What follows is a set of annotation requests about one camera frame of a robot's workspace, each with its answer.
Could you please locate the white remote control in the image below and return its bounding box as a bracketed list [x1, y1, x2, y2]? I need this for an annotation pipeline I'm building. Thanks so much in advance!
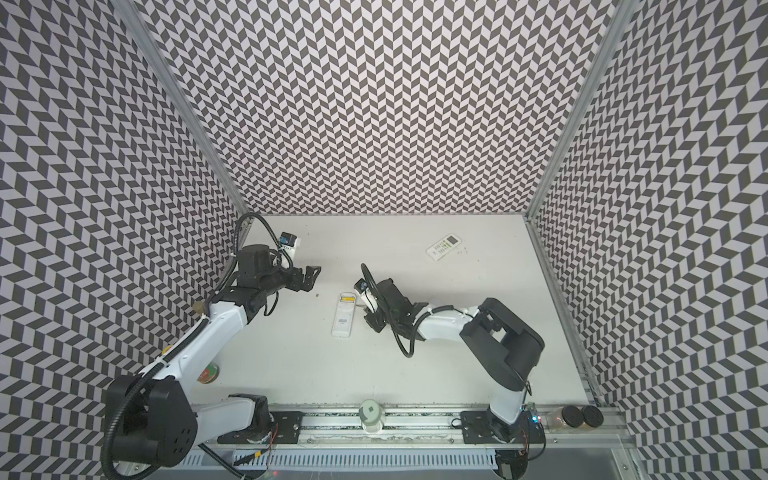
[426, 234, 462, 261]
[331, 292, 357, 338]

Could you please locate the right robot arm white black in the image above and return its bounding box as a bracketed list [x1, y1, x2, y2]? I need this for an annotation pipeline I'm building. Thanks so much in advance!
[354, 264, 545, 443]

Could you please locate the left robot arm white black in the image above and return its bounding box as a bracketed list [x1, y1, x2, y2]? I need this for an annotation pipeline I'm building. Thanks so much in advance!
[100, 212, 321, 479]

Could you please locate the red jar yellow lid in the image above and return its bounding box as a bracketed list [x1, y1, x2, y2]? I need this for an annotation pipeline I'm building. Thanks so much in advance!
[197, 363, 220, 385]

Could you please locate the black round cap inner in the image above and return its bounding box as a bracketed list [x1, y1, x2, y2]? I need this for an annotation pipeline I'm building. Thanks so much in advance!
[561, 405, 584, 428]

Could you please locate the black round cap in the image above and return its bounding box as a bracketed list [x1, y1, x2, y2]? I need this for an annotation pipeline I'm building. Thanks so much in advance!
[581, 405, 605, 429]
[561, 405, 584, 428]

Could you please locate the black round cap outer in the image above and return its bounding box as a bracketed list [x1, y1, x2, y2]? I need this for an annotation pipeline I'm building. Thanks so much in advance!
[581, 405, 605, 429]

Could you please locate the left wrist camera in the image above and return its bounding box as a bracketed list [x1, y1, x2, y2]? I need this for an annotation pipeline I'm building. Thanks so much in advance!
[279, 232, 301, 259]

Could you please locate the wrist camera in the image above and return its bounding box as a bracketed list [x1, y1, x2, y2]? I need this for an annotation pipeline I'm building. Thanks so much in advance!
[354, 278, 378, 313]
[279, 232, 301, 259]

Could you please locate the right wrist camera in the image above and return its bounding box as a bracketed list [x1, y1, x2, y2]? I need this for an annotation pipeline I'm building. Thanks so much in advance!
[354, 278, 378, 313]

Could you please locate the white green cylinder on rail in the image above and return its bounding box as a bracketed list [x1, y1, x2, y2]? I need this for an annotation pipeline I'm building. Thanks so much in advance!
[358, 399, 385, 435]

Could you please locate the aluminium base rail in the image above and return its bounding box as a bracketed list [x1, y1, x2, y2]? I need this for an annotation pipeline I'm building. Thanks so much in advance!
[140, 404, 631, 451]

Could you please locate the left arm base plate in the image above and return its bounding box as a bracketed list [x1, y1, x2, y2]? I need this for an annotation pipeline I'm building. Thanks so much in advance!
[216, 411, 304, 446]

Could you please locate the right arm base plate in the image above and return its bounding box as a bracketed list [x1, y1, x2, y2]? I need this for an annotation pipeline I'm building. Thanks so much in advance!
[459, 410, 546, 445]

